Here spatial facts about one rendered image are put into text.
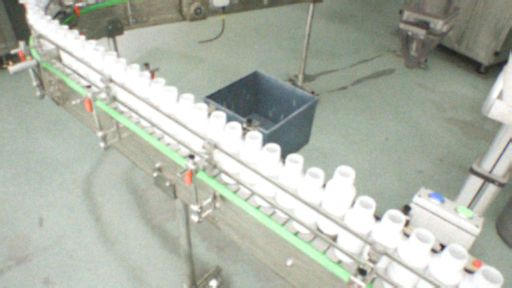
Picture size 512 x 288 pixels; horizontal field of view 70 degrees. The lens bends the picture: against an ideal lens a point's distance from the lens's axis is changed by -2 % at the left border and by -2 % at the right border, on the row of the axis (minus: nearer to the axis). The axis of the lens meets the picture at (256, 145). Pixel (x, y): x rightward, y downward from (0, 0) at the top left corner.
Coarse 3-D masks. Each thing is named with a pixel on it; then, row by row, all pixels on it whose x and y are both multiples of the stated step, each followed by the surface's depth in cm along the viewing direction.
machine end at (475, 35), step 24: (408, 0) 420; (456, 0) 374; (480, 0) 354; (504, 0) 336; (456, 24) 381; (480, 24) 360; (504, 24) 342; (456, 48) 390; (480, 48) 367; (504, 48) 361; (480, 72) 378
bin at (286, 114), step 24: (216, 96) 142; (240, 96) 154; (264, 96) 159; (288, 96) 150; (312, 96) 142; (240, 120) 128; (264, 120) 164; (288, 120) 129; (312, 120) 147; (264, 144) 126; (288, 144) 139
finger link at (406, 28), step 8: (400, 24) 61; (408, 24) 61; (416, 24) 61; (400, 32) 62; (408, 32) 61; (416, 32) 60; (424, 32) 59; (424, 40) 60; (432, 40) 59; (408, 48) 64; (424, 48) 61; (408, 56) 64; (416, 56) 63; (424, 56) 63; (408, 64) 65; (416, 64) 64
